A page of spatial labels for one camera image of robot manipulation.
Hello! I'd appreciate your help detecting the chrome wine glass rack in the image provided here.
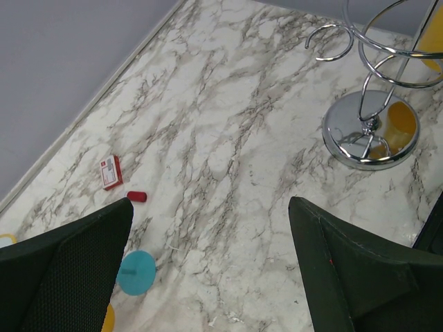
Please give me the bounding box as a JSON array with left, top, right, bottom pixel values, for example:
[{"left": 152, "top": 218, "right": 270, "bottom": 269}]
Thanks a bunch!
[{"left": 305, "top": 1, "right": 442, "bottom": 171}]

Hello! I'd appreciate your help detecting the orange wine glass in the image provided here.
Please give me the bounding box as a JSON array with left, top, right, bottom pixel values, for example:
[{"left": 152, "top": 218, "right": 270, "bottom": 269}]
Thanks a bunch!
[
  {"left": 101, "top": 304, "right": 115, "bottom": 332},
  {"left": 413, "top": 0, "right": 443, "bottom": 75}
]

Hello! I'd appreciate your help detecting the small red cap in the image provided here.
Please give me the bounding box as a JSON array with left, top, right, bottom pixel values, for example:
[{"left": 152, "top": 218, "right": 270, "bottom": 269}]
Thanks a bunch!
[{"left": 126, "top": 191, "right": 147, "bottom": 203}]

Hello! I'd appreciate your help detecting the white dry-erase board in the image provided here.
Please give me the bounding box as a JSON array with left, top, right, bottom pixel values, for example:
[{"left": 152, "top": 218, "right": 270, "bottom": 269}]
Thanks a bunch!
[{"left": 0, "top": 234, "right": 17, "bottom": 248}]

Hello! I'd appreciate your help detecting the red white small card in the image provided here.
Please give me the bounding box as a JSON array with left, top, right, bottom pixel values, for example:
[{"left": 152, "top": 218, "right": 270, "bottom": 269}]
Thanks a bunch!
[{"left": 100, "top": 155, "right": 123, "bottom": 190}]

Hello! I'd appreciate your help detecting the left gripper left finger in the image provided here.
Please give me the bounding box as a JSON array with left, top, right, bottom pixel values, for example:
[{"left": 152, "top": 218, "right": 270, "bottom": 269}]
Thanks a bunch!
[{"left": 1, "top": 199, "right": 134, "bottom": 331}]

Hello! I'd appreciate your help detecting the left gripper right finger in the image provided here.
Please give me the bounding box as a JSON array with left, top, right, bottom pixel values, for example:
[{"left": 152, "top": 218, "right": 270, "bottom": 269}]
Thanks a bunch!
[{"left": 289, "top": 197, "right": 442, "bottom": 331}]

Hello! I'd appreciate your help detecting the blue wine glass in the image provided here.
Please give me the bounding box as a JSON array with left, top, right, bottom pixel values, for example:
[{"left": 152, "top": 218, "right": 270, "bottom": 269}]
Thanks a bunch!
[{"left": 116, "top": 250, "right": 156, "bottom": 296}]

